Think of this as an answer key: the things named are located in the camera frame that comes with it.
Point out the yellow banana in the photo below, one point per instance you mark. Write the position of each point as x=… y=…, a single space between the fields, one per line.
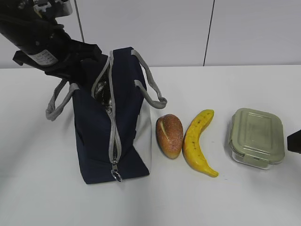
x=191 y=147

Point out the navy blue lunch bag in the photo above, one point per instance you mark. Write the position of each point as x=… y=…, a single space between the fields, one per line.
x=112 y=117

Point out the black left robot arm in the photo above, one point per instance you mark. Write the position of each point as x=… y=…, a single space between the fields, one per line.
x=22 y=11

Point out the brown bread roll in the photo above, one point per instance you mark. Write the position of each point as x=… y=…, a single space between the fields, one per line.
x=169 y=135

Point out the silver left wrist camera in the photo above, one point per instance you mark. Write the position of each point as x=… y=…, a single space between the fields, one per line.
x=53 y=8

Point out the green lidded glass container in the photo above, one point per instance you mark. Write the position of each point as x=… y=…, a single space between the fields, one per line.
x=256 y=138

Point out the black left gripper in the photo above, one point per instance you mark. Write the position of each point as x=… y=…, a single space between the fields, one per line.
x=48 y=47

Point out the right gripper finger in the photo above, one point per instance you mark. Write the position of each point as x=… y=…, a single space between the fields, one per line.
x=294 y=142

